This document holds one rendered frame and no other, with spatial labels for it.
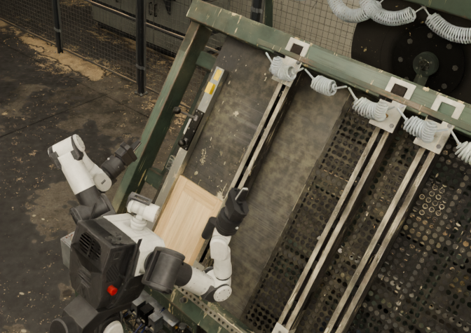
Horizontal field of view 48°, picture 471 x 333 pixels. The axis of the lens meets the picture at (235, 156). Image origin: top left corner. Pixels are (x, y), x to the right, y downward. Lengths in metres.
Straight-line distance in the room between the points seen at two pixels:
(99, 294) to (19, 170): 2.94
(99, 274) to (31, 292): 1.82
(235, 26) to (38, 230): 2.40
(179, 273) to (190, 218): 0.58
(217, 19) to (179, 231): 1.01
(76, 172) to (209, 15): 0.95
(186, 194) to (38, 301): 1.53
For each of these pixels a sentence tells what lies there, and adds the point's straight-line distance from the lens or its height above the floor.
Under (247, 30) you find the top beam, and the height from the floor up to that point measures 1.92.
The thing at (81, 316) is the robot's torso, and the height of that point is 1.08.
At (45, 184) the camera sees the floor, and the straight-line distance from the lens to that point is 4.68.
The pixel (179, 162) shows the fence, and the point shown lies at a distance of 2.56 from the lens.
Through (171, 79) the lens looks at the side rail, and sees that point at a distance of 2.67.
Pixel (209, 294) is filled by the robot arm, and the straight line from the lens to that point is 2.14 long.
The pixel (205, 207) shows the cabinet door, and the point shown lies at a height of 1.18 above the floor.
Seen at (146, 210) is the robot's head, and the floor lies 1.43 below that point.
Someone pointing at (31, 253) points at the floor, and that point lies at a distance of 4.06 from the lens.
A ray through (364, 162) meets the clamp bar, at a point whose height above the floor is 1.65.
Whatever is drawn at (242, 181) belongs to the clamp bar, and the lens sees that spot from 2.32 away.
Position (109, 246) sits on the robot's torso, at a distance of 1.94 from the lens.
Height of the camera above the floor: 2.74
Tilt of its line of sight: 33 degrees down
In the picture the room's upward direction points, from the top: 6 degrees clockwise
